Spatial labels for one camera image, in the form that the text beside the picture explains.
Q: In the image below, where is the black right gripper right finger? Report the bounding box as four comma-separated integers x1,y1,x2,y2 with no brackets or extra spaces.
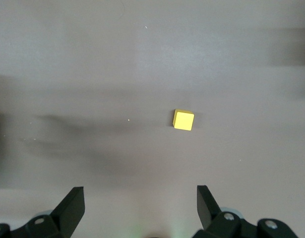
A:
191,184,298,238

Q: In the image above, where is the yellow cube block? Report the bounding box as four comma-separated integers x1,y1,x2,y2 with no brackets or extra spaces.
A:
171,109,195,131

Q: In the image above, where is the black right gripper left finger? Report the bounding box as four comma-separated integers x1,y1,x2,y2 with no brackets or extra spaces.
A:
0,186,86,238

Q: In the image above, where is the brown table cloth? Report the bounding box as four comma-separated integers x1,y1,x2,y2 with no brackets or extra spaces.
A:
0,0,305,238

